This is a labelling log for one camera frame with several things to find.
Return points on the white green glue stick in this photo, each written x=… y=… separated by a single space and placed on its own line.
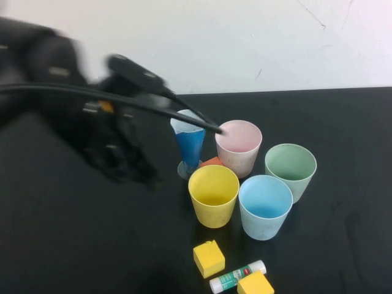
x=226 y=279

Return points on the orange foam cube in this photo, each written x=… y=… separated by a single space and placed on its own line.
x=212 y=161

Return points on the light blue plastic cup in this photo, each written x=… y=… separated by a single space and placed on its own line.
x=260 y=226

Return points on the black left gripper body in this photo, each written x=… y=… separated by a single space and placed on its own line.
x=104 y=128

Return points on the pink plastic cup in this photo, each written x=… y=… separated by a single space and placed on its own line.
x=237 y=162

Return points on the yellow plastic cup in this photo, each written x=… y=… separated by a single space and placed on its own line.
x=211 y=214

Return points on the green plastic cup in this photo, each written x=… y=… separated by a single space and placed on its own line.
x=301 y=190

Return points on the tall glass with blue paper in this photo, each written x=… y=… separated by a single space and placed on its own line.
x=190 y=150

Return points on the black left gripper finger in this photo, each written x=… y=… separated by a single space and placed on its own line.
x=147 y=174
x=107 y=165

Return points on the yellow foam cube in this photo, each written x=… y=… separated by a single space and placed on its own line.
x=209 y=258
x=254 y=284

